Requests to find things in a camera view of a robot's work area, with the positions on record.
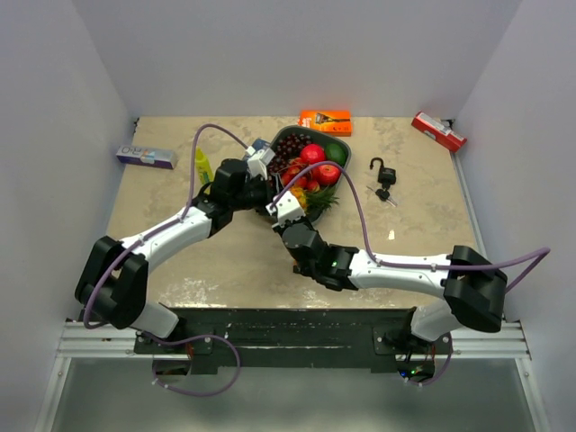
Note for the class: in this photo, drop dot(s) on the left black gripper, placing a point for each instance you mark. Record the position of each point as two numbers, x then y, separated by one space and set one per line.
267 192

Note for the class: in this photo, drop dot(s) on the large black key bunch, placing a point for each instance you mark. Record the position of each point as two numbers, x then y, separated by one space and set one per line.
383 195

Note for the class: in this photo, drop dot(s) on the black padlock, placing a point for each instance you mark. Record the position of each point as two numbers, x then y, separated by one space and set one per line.
386 175

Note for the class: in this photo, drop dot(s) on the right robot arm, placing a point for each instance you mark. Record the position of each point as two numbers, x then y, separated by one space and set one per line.
468 292

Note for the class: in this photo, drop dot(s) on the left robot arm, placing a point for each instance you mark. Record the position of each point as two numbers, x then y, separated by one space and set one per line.
113 287

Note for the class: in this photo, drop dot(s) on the blue blister pack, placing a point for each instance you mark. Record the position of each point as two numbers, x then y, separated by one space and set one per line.
257 145

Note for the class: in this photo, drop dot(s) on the dark red grape bunch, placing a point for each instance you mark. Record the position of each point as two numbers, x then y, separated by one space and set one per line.
287 153

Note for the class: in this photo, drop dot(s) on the grey fruit tray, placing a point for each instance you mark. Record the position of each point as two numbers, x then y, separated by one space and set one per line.
320 198

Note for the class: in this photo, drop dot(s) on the yellow glue bottle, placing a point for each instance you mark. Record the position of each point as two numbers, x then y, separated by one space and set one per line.
203 167

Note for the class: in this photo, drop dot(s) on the red pomegranate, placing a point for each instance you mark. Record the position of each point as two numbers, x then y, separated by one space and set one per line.
312 154

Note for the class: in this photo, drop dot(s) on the red apple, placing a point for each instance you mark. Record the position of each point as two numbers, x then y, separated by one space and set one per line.
327 175

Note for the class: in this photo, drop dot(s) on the green avocado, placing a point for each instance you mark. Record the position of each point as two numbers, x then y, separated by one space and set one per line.
335 153

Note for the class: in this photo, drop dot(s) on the purple white toothpaste box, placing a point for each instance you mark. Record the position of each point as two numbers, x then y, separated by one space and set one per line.
147 157

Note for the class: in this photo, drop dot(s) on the orange razor box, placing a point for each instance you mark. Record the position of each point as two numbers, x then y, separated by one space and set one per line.
335 123

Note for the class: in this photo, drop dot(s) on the red white box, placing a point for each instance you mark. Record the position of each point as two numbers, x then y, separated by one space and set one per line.
444 135

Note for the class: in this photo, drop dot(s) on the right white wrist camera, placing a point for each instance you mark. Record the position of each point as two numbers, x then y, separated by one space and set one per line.
284 209

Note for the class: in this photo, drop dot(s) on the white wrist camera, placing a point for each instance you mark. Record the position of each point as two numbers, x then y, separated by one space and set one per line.
284 209
258 160

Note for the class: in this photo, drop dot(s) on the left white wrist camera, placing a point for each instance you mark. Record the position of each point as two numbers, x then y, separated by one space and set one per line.
258 160

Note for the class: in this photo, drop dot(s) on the black base frame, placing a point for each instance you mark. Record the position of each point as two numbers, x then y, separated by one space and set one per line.
373 339

